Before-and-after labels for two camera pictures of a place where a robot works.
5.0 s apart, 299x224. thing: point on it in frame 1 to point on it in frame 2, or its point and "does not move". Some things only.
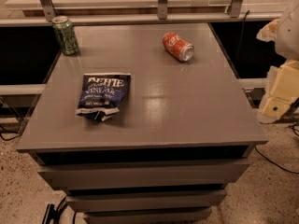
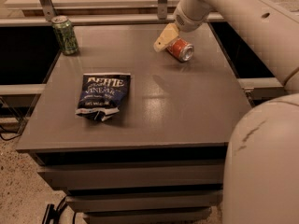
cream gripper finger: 282,91 to 169,33
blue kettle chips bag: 102,94 does not move
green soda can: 65,35 does not move
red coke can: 177,47 does not move
